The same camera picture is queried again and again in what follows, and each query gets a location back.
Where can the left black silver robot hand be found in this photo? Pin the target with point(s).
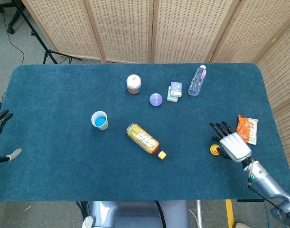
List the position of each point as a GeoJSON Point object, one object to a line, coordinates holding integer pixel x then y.
{"type": "Point", "coordinates": [1, 120]}

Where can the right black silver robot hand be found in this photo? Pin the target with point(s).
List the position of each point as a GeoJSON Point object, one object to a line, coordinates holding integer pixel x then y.
{"type": "Point", "coordinates": [235, 146]}

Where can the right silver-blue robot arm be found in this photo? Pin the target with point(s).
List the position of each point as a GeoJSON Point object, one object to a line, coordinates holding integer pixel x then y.
{"type": "Point", "coordinates": [265, 180]}

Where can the white paper cup blue inside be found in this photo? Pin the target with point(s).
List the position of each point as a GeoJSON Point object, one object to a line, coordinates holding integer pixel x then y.
{"type": "Point", "coordinates": [100, 121]}

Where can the black office chair base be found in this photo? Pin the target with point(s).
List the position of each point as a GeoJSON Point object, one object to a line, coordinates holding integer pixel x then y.
{"type": "Point", "coordinates": [13, 21]}

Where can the orange white snack bag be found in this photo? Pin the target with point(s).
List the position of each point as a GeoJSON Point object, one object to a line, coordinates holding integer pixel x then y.
{"type": "Point", "coordinates": [248, 128]}

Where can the yellow round lid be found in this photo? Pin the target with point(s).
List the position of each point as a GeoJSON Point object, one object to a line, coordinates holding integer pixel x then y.
{"type": "Point", "coordinates": [212, 152]}

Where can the black bar at table edge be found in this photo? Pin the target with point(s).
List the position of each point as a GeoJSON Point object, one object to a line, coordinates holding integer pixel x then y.
{"type": "Point", "coordinates": [250, 200]}

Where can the blue table cloth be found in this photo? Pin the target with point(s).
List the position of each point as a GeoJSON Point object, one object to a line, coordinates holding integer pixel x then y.
{"type": "Point", "coordinates": [64, 95]}

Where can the clear plastic water bottle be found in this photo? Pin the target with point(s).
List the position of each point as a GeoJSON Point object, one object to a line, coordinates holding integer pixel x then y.
{"type": "Point", "coordinates": [195, 82]}

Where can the metal table leg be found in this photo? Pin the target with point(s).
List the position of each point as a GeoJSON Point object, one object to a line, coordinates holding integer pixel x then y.
{"type": "Point", "coordinates": [199, 213]}

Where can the beige shoe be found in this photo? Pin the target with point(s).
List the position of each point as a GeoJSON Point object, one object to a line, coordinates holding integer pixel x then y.
{"type": "Point", "coordinates": [242, 225]}

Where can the teal small card box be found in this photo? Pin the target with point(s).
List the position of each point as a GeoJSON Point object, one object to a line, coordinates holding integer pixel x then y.
{"type": "Point", "coordinates": [169, 97]}

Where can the blue small card box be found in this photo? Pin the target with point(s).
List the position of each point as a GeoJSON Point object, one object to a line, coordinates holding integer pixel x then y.
{"type": "Point", "coordinates": [176, 88]}

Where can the black tripod stand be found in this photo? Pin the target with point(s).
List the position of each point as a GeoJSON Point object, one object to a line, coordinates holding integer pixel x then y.
{"type": "Point", "coordinates": [48, 51]}

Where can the purple round lid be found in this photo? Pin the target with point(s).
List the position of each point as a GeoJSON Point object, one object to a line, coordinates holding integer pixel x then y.
{"type": "Point", "coordinates": [155, 99]}

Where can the white floor scrap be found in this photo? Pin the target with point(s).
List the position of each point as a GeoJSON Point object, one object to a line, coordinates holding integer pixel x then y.
{"type": "Point", "coordinates": [28, 208]}

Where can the tea bottle yellow cap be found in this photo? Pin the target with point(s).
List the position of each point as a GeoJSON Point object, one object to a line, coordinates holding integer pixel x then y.
{"type": "Point", "coordinates": [142, 139]}

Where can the white lidded jar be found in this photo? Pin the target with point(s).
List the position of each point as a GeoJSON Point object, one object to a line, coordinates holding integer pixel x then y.
{"type": "Point", "coordinates": [133, 82]}

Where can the silver-blue robot torso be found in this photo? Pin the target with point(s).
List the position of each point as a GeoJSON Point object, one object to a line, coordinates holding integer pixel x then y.
{"type": "Point", "coordinates": [135, 213]}

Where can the white round perforated plate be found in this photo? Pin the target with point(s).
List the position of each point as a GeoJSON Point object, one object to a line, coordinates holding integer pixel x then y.
{"type": "Point", "coordinates": [87, 222]}

